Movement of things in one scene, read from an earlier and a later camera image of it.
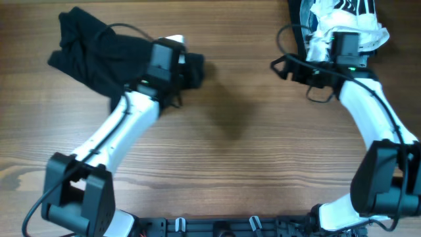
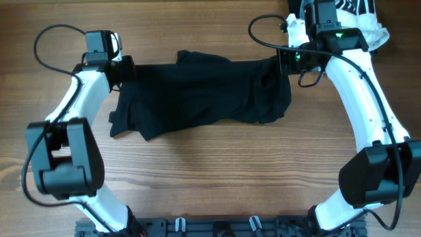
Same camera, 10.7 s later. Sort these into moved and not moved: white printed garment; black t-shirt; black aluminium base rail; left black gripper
Moved: black t-shirt; left black gripper
Not moved: black aluminium base rail; white printed garment
